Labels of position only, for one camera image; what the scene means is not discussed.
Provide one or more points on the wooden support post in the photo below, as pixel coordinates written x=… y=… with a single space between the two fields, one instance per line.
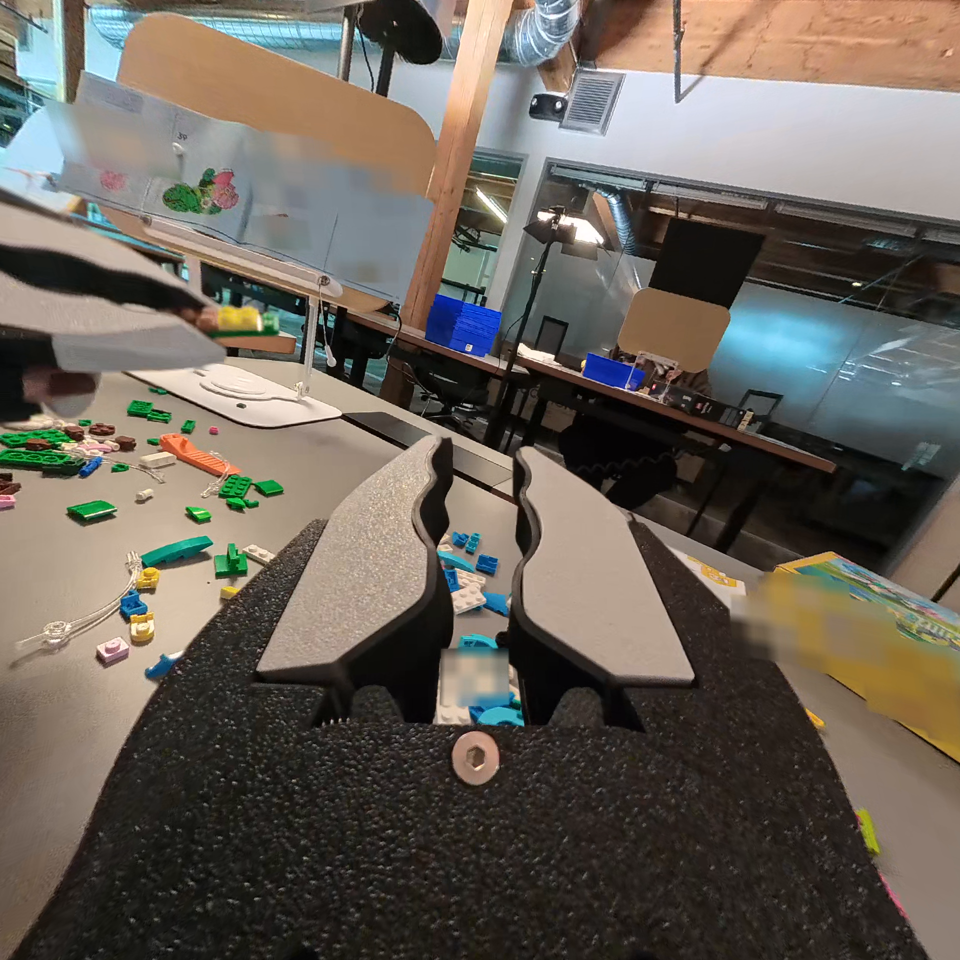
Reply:
x=457 y=165

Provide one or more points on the yellow green lego assembly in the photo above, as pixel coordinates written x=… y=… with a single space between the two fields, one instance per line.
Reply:
x=244 y=321

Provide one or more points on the long wooden desk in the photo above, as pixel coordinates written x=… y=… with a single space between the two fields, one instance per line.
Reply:
x=750 y=436

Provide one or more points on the short clear lego stem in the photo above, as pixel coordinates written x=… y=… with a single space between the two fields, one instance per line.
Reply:
x=214 y=480

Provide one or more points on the large tan divider board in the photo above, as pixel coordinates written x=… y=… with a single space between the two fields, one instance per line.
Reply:
x=262 y=82

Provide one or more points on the pink lego piece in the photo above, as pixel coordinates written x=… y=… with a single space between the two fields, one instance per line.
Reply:
x=892 y=894

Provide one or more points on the small yellow lego piece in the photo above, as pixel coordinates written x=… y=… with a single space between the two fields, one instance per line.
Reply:
x=814 y=718

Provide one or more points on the small tan divider board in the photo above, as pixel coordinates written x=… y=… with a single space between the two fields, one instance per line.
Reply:
x=675 y=330

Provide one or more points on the black round lamp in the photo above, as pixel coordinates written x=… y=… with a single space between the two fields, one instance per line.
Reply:
x=401 y=30

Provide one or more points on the orange brick separator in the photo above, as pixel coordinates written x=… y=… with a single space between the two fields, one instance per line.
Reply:
x=196 y=454

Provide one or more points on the studio light on stand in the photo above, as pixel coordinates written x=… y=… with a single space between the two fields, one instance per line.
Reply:
x=559 y=229

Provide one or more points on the lego instruction booklet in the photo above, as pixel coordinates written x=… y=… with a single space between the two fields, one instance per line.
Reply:
x=199 y=196

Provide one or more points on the yellow lego box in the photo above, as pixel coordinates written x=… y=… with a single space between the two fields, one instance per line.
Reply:
x=847 y=574

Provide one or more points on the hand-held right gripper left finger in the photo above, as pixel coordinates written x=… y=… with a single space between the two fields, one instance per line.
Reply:
x=360 y=577

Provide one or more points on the small black frame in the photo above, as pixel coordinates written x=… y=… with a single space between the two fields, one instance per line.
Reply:
x=552 y=336

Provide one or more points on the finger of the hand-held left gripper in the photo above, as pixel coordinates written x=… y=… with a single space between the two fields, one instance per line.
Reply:
x=105 y=330
x=75 y=240

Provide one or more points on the lime green lego piece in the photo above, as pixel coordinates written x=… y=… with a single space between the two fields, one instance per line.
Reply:
x=868 y=831

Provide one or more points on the long clear lego stem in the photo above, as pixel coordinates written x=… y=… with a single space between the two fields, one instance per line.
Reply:
x=75 y=624

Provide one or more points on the white printed leaflet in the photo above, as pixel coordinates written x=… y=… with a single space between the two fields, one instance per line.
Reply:
x=705 y=576

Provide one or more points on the scattered green brown lego pieces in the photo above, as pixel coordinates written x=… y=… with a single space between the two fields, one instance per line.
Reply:
x=90 y=511

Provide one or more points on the clear acrylic booklet stand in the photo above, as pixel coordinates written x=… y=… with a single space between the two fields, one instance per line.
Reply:
x=308 y=337

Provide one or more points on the black security camera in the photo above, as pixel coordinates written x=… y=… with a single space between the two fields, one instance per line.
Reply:
x=546 y=106

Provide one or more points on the pile of blue white lego pieces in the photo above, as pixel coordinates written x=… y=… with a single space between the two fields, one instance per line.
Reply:
x=469 y=589

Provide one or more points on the grey wall vent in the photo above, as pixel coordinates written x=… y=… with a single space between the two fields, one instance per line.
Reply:
x=592 y=101

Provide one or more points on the single blue bin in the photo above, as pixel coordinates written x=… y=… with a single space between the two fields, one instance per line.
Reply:
x=609 y=369

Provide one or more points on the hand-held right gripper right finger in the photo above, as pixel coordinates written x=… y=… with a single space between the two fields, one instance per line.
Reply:
x=600 y=600

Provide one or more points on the black office chair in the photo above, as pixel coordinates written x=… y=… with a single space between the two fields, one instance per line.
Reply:
x=442 y=384

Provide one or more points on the black device box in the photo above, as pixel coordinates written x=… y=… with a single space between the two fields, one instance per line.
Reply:
x=705 y=406

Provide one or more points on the black square panel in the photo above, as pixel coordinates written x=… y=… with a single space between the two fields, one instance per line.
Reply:
x=705 y=262

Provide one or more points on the stack of blue bins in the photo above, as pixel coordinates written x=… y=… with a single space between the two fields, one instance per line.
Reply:
x=461 y=324

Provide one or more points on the silver ventilation duct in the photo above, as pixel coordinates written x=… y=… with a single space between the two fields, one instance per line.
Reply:
x=551 y=26

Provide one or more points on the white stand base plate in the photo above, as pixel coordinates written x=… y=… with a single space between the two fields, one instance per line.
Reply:
x=247 y=405

